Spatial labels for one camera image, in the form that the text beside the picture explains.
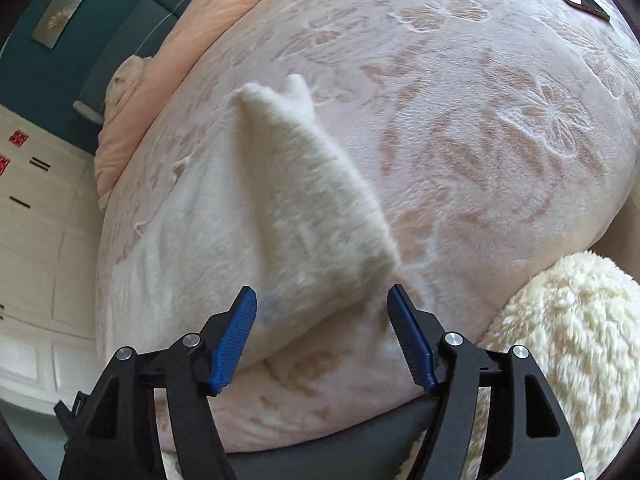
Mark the cream fluffy jacket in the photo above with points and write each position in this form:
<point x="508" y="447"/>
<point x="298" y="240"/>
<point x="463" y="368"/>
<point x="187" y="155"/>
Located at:
<point x="580" y="317"/>

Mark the peach pink duvet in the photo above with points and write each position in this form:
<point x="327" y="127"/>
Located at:
<point x="203" y="23"/>

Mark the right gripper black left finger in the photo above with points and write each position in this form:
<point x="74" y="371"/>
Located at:
<point x="120" y="419"/>

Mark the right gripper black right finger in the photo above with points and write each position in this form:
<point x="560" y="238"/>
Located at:
<point x="502" y="396"/>

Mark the teal upholstered headboard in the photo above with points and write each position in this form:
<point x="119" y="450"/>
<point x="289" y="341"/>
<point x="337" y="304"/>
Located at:
<point x="43" y="84"/>

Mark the cream crumpled garment on duvet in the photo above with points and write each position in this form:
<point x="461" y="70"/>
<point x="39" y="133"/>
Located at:
<point x="122" y="83"/>

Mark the pink butterfly pattern bedspread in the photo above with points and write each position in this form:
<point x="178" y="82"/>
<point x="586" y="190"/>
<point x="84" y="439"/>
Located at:
<point x="501" y="128"/>

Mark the cream knit cardigan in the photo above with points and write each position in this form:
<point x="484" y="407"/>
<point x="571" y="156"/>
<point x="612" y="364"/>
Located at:
<point x="271" y="202"/>

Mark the white panelled wardrobe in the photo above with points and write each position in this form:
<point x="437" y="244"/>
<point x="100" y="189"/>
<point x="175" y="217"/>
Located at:
<point x="50" y="232"/>

